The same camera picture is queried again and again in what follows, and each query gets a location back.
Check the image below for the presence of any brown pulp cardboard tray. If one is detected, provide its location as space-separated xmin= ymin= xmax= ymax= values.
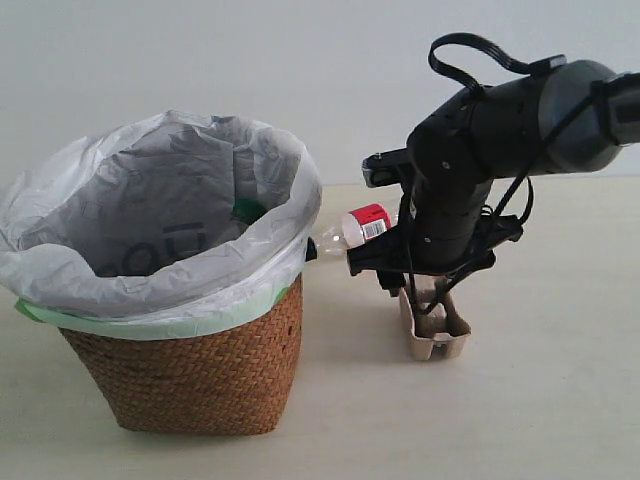
xmin=398 ymin=284 xmax=471 ymax=361

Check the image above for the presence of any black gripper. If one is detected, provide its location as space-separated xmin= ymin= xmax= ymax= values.
xmin=347 ymin=214 xmax=524 ymax=298

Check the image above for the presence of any clear bottle green label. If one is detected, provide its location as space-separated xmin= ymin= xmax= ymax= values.
xmin=218 ymin=198 xmax=267 ymax=243

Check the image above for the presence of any black cable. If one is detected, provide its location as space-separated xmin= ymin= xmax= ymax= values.
xmin=399 ymin=33 xmax=626 ymax=316

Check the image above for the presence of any woven brown wicker basket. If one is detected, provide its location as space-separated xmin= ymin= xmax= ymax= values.
xmin=61 ymin=278 xmax=303 ymax=436

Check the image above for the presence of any white plastic bin liner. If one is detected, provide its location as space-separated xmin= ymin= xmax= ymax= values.
xmin=1 ymin=111 xmax=322 ymax=320

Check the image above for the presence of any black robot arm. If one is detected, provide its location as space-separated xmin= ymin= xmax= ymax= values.
xmin=347 ymin=60 xmax=639 ymax=294

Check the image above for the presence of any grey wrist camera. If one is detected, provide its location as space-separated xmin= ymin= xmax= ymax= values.
xmin=361 ymin=148 xmax=415 ymax=189

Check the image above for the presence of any green plastic bin liner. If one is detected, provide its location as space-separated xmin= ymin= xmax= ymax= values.
xmin=14 ymin=284 xmax=292 ymax=341

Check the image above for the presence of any clear bottle red label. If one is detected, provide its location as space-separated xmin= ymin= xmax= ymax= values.
xmin=304 ymin=199 xmax=400 ymax=263

